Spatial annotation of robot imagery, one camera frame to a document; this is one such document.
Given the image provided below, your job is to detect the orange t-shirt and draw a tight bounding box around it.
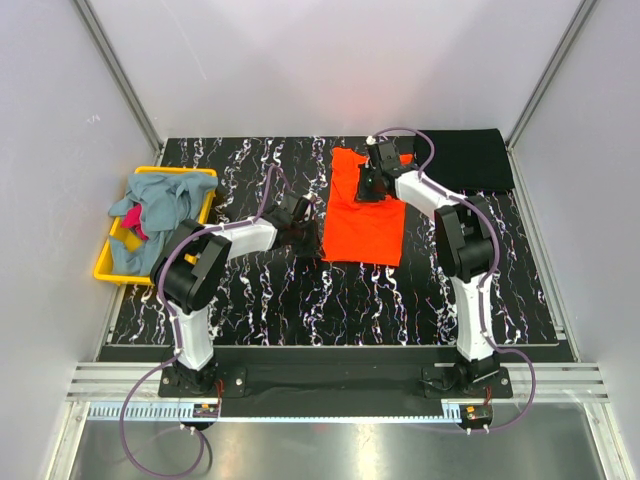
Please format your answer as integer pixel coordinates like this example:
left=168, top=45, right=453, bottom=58
left=323, top=147, right=406, bottom=267

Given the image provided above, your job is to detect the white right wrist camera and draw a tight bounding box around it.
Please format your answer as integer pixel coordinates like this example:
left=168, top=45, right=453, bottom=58
left=366, top=136, right=413, bottom=175

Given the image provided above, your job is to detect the folded black t-shirt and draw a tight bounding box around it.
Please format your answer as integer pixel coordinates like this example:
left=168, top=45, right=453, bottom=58
left=422, top=128, right=515, bottom=193

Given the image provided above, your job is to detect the yellow plastic bin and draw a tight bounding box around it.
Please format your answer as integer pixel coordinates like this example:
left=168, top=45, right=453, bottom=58
left=93, top=167, right=218, bottom=285

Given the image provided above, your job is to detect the pink crumpled garment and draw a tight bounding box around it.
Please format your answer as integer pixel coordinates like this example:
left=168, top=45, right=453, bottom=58
left=121, top=204, right=148, bottom=241

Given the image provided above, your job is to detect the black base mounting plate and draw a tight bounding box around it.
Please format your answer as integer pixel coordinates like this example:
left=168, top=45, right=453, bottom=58
left=159, top=346, right=513, bottom=413

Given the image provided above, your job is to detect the aluminium frame rail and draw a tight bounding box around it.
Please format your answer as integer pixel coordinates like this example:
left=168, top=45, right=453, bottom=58
left=88, top=400, right=463, bottom=424

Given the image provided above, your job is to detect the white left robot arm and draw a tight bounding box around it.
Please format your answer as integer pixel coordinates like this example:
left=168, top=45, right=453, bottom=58
left=150, top=217, right=324, bottom=396

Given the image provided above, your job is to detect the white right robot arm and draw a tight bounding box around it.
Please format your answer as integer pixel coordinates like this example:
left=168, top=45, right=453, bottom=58
left=356, top=166, right=500, bottom=397

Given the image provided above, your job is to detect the grey-blue crumpled t-shirt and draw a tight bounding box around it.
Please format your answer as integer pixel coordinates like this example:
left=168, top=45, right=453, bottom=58
left=108, top=171, right=218, bottom=277

